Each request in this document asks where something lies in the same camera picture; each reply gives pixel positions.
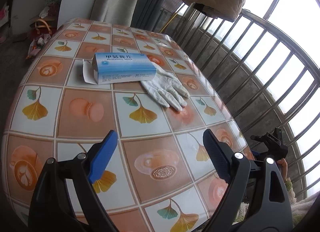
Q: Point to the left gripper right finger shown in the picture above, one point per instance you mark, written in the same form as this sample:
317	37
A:
270	207

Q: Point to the dark folded panel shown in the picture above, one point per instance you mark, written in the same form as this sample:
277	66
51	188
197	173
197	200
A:
146	14

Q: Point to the metal balcony railing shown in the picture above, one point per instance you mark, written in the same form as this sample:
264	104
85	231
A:
265	68

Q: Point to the patterned vinyl tablecloth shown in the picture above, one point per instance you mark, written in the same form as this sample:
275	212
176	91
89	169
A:
160	177

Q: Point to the person's right hand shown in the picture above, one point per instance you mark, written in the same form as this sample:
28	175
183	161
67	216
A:
284	169

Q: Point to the white cotton glove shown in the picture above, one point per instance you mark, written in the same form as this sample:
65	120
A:
166	89

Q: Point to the blue medicine box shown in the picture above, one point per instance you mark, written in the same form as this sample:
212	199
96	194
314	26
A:
108	68

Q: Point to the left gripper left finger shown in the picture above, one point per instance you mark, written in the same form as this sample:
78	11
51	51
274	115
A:
51	208

